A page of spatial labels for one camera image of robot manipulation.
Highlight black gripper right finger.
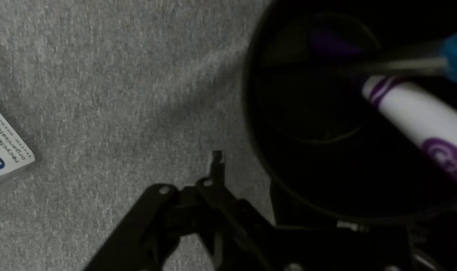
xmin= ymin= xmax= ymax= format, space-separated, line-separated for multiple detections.
xmin=411 ymin=204 xmax=457 ymax=271

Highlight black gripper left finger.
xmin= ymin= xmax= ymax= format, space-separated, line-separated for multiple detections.
xmin=83 ymin=150 xmax=277 ymax=271

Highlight black cup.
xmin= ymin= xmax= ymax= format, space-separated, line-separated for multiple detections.
xmin=244 ymin=0 xmax=457 ymax=224

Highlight white purple marker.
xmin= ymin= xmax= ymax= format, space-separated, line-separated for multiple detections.
xmin=361 ymin=75 xmax=457 ymax=183

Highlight grey table cloth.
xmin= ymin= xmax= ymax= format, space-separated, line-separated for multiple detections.
xmin=0 ymin=0 xmax=272 ymax=271

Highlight black white notebook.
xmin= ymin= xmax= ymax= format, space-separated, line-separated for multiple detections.
xmin=0 ymin=112 xmax=36 ymax=178

